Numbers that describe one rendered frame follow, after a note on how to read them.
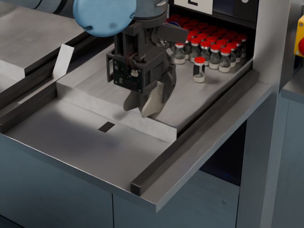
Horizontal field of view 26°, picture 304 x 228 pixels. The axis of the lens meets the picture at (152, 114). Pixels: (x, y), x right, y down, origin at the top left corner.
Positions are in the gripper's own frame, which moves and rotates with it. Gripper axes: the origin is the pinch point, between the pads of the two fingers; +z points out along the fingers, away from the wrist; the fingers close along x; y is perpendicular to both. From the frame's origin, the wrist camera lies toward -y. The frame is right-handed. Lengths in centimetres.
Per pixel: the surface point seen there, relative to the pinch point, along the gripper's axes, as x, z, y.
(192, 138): 8.2, 2.1, -0.1
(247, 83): 8.2, 1.8, -19.9
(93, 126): -8.8, 3.6, 4.8
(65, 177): -45, 53, -25
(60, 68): -23.9, 1.6, -4.4
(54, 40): -34.9, 3.5, -15.1
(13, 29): -45.5, 3.5, -13.9
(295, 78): 13.8, 3.7, -29.6
